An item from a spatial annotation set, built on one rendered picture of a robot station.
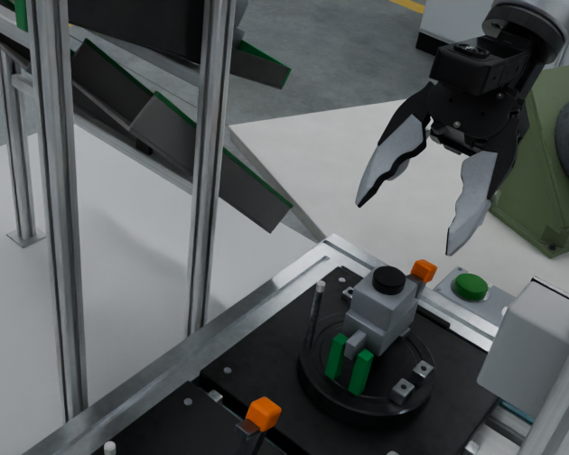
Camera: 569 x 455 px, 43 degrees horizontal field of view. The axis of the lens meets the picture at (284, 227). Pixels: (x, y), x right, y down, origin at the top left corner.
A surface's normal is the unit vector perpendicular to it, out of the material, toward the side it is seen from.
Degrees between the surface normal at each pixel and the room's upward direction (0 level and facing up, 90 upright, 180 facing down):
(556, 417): 90
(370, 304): 95
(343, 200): 0
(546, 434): 90
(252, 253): 0
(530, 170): 90
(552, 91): 48
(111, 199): 0
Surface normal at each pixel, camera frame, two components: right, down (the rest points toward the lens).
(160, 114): 0.65, 0.52
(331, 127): 0.13, -0.80
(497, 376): -0.62, 0.40
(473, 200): -0.37, -0.22
